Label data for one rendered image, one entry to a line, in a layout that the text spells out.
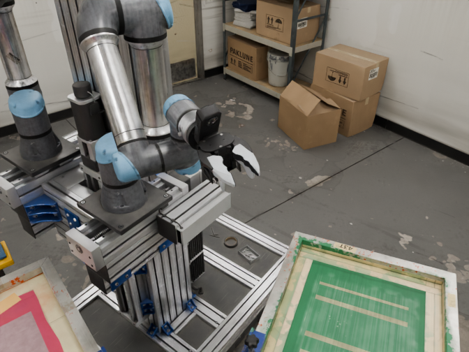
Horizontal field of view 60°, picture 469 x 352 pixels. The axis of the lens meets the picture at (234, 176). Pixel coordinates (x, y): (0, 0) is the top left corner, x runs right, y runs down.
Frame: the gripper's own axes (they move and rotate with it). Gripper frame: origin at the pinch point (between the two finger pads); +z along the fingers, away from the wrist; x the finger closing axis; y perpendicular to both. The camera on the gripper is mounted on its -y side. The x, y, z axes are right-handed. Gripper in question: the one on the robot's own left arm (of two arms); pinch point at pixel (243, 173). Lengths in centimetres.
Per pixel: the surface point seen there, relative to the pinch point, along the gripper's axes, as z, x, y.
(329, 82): -243, -217, 154
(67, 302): -46, 48, 63
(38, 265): -68, 55, 62
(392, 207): -106, -174, 195
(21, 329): -45, 64, 64
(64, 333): -37, 52, 66
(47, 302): -52, 55, 65
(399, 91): -201, -270, 166
